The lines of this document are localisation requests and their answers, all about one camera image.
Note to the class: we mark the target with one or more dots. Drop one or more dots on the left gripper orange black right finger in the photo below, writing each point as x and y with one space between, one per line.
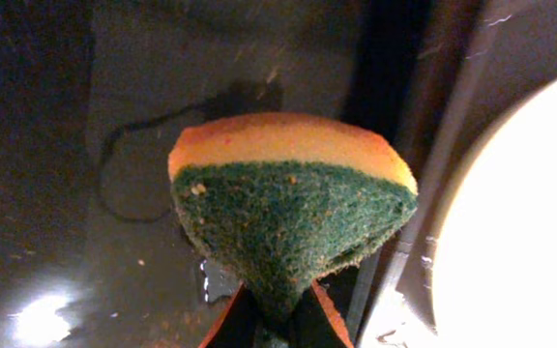
316 323

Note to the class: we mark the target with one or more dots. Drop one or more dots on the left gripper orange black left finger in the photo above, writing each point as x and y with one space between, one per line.
236 326

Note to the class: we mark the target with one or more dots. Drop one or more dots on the green yellow scrub sponge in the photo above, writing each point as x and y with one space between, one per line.
282 199

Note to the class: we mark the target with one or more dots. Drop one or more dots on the cream white plate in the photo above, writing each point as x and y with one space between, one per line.
494 270

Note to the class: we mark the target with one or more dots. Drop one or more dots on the black plastic tray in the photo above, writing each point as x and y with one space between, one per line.
94 94

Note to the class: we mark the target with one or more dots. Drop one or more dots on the brown serving tray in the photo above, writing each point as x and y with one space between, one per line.
431 77

